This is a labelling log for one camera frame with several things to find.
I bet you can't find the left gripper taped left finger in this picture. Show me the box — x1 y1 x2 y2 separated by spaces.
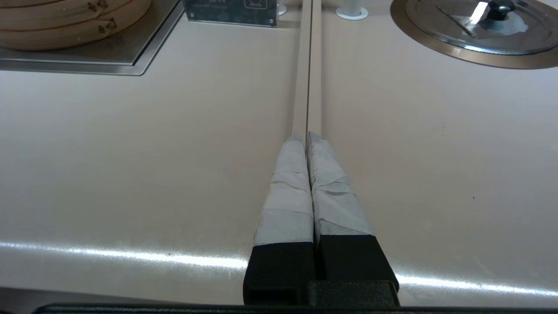
243 135 315 306

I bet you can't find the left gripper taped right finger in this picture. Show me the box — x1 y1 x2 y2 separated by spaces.
306 132 399 286

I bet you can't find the steel hinged pot lid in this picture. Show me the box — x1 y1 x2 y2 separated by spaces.
406 0 558 56

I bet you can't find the clear acrylic sign holder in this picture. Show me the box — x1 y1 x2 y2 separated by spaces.
183 0 279 27

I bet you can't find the recessed steel tray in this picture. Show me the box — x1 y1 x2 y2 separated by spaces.
0 0 186 77

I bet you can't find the bamboo steamer stack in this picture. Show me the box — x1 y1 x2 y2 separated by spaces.
0 0 152 51

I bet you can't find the bronze counter ring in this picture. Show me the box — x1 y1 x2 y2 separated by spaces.
391 0 558 70

